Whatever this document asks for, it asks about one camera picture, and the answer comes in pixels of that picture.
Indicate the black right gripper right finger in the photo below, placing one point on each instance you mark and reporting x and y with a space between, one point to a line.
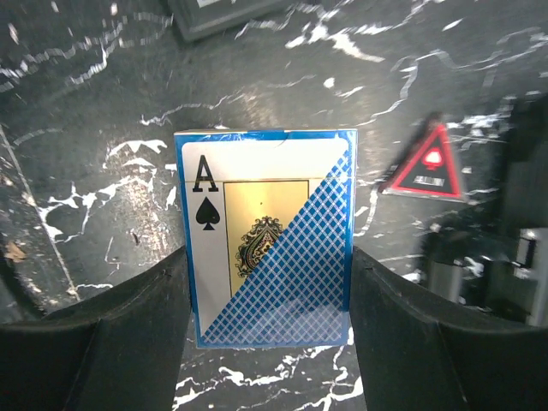
418 351

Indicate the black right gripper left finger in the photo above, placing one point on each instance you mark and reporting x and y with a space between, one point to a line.
119 350

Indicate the blue playing card box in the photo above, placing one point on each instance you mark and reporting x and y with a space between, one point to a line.
269 221

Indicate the black poker chip case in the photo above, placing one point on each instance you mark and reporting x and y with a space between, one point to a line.
502 269

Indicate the black red all-in triangle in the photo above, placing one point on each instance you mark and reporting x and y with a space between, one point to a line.
430 168

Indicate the black white chessboard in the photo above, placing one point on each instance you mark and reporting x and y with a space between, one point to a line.
199 19

